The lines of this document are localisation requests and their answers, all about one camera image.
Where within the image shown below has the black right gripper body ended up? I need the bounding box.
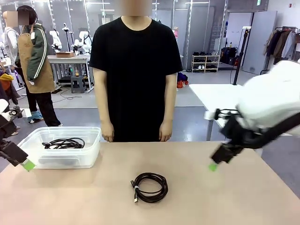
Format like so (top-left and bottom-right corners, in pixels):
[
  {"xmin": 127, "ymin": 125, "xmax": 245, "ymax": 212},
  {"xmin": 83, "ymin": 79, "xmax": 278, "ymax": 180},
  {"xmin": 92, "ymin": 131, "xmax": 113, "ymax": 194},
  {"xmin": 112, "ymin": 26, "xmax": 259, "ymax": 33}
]
[{"xmin": 210, "ymin": 140, "xmax": 245, "ymax": 165}]

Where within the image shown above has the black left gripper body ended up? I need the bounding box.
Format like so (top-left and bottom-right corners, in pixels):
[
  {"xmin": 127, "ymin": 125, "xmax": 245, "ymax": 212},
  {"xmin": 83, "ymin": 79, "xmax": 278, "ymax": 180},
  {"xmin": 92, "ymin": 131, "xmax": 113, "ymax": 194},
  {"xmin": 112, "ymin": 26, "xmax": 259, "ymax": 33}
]
[{"xmin": 0, "ymin": 141, "xmax": 29, "ymax": 167}]

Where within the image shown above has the black power cord with plug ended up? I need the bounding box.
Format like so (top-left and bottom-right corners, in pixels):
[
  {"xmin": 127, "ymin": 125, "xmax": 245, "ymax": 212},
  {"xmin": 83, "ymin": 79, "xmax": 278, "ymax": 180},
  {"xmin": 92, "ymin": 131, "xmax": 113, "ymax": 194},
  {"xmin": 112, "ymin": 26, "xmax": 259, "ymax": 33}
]
[{"xmin": 42, "ymin": 137, "xmax": 85, "ymax": 150}]

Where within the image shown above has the black braided USB cable coil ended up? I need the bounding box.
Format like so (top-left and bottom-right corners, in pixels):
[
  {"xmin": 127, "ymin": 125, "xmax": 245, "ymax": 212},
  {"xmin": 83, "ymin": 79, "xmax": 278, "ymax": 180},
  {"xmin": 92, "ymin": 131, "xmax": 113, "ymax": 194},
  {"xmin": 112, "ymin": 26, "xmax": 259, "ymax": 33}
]
[{"xmin": 130, "ymin": 172, "xmax": 169, "ymax": 204}]

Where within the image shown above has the person's right forearm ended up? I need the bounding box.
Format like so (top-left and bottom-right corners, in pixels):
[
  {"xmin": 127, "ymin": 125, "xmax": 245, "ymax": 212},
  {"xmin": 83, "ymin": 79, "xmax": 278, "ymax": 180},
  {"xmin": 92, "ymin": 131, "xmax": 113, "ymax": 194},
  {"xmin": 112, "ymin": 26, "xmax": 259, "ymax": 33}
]
[{"xmin": 97, "ymin": 93, "xmax": 112, "ymax": 124}]

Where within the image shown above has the person's left forearm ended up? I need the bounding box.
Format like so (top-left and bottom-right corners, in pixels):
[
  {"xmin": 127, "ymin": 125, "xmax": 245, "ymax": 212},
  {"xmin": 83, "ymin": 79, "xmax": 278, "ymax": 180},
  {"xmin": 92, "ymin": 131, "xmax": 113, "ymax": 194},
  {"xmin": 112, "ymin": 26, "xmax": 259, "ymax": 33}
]
[{"xmin": 161, "ymin": 93, "xmax": 177, "ymax": 124}]

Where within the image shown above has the person's left hand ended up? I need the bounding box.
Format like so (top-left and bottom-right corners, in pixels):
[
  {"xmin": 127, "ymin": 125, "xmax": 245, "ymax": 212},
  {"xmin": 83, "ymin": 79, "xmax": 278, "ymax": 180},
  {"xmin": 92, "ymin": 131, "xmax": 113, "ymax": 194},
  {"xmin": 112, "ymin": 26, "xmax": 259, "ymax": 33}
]
[{"xmin": 159, "ymin": 121, "xmax": 173, "ymax": 142}]

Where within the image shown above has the person's right hand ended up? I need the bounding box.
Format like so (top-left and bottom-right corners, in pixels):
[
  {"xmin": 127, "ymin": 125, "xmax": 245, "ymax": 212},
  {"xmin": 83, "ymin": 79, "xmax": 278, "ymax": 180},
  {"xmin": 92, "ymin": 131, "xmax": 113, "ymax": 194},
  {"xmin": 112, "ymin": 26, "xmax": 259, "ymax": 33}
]
[{"xmin": 101, "ymin": 121, "xmax": 115, "ymax": 143}]

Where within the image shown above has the clear plastic storage bin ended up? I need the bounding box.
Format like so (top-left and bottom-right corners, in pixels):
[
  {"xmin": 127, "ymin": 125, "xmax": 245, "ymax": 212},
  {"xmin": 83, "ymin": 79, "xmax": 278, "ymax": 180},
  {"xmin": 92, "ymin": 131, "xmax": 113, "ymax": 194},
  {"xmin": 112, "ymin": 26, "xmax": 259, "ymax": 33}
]
[{"xmin": 17, "ymin": 126, "xmax": 102, "ymax": 169}]

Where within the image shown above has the white table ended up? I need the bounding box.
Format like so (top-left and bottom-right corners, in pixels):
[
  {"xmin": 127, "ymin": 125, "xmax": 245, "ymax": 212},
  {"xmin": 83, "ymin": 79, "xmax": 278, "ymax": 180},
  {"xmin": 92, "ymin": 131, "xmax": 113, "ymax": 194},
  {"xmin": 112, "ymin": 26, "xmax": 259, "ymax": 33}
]
[{"xmin": 188, "ymin": 83, "xmax": 247, "ymax": 142}]

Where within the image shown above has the person in brown apron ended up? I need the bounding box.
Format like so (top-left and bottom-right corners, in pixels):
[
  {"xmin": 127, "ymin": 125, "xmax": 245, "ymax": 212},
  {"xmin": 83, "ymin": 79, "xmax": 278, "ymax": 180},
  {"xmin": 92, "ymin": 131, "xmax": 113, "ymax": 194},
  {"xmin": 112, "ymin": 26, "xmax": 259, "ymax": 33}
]
[{"xmin": 14, "ymin": 5, "xmax": 63, "ymax": 127}]

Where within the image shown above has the black pole stand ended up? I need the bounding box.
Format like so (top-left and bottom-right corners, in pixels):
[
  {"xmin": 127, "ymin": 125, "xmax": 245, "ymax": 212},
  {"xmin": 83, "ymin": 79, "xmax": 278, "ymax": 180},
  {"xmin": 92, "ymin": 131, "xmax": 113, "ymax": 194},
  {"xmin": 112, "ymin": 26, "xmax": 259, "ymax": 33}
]
[{"xmin": 233, "ymin": 26, "xmax": 252, "ymax": 85}]

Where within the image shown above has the wooden shoe rack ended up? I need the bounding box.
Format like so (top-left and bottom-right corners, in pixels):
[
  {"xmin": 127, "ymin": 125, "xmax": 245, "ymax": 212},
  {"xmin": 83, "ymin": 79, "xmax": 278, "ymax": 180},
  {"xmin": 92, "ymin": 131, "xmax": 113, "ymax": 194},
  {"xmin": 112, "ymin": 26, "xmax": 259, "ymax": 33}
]
[{"xmin": 191, "ymin": 54, "xmax": 221, "ymax": 73}]

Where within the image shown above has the grey plastic stool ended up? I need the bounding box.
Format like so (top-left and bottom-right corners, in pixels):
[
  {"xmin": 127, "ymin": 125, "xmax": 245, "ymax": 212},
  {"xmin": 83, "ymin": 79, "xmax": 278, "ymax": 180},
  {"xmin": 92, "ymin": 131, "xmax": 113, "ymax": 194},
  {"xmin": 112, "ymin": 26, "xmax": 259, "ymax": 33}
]
[{"xmin": 70, "ymin": 75, "xmax": 86, "ymax": 94}]

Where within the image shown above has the black bags pile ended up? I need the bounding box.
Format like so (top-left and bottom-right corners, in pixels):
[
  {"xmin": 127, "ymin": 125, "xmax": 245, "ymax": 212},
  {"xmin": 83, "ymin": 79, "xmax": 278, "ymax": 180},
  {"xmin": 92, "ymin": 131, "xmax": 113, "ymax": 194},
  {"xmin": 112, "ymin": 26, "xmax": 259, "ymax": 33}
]
[{"xmin": 220, "ymin": 46, "xmax": 241, "ymax": 66}]

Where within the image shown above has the figure in grey top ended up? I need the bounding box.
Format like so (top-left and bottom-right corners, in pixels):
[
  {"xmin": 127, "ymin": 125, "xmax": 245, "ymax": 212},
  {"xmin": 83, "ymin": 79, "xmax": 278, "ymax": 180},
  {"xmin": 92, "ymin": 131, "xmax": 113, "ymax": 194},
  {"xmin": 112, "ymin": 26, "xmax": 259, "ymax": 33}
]
[{"xmin": 1, "ymin": 10, "xmax": 21, "ymax": 68}]

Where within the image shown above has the grey workbench table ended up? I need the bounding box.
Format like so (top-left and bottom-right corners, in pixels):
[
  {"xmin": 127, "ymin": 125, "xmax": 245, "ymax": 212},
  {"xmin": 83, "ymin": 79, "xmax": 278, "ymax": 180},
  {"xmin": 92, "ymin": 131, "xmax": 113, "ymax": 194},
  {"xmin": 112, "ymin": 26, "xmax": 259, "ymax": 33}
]
[{"xmin": 48, "ymin": 55, "xmax": 94, "ymax": 92}]

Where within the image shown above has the coat rack with clothes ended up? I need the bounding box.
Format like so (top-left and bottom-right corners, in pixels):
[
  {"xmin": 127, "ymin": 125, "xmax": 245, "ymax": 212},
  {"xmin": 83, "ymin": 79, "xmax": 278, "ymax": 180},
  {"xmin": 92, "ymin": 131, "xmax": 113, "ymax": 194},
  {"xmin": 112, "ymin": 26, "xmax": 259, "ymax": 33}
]
[{"xmin": 262, "ymin": 26, "xmax": 300, "ymax": 76}]

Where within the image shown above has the small white background robot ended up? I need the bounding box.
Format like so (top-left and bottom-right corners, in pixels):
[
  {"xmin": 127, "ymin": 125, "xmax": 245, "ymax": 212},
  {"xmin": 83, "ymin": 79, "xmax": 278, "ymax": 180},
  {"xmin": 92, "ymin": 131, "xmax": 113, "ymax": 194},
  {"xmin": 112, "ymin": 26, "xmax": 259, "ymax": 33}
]
[{"xmin": 49, "ymin": 29, "xmax": 63, "ymax": 53}]

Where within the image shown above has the person in black t-shirt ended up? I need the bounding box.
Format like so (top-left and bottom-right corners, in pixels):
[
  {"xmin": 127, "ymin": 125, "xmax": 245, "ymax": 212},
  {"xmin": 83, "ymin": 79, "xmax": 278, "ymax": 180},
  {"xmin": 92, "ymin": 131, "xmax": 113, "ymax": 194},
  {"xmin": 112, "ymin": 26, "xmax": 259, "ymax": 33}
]
[{"xmin": 89, "ymin": 0, "xmax": 183, "ymax": 143}]

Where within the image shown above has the white background robot pair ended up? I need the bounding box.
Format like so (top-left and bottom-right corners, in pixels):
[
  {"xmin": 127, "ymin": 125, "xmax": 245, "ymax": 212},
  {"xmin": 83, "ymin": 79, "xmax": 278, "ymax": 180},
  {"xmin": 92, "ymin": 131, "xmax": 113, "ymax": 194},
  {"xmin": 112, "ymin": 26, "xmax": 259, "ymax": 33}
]
[{"xmin": 71, "ymin": 30, "xmax": 93, "ymax": 56}]

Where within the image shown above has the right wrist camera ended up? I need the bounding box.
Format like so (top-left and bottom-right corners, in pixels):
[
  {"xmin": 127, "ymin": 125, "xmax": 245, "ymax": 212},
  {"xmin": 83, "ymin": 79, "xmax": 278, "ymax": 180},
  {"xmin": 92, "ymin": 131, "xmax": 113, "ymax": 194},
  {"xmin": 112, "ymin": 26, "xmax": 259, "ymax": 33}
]
[{"xmin": 204, "ymin": 108, "xmax": 237, "ymax": 121}]

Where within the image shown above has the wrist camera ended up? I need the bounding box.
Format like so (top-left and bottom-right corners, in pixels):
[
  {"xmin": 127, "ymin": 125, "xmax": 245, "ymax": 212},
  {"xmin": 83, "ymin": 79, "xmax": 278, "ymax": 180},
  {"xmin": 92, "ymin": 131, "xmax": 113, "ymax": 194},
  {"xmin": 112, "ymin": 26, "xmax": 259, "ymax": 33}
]
[
  {"xmin": 204, "ymin": 108, "xmax": 237, "ymax": 121},
  {"xmin": 9, "ymin": 106, "xmax": 31, "ymax": 118}
]

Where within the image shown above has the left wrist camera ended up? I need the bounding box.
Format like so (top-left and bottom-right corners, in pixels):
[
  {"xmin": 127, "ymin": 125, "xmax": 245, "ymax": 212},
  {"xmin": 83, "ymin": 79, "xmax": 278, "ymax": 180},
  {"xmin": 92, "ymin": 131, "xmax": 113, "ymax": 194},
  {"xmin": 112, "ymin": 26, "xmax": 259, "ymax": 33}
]
[{"xmin": 9, "ymin": 106, "xmax": 31, "ymax": 118}]

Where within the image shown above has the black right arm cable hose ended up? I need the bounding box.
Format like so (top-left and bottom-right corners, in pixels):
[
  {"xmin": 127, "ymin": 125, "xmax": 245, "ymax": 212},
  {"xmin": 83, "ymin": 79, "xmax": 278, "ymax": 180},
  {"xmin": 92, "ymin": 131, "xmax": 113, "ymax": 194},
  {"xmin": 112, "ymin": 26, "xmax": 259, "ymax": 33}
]
[{"xmin": 243, "ymin": 112, "xmax": 300, "ymax": 150}]

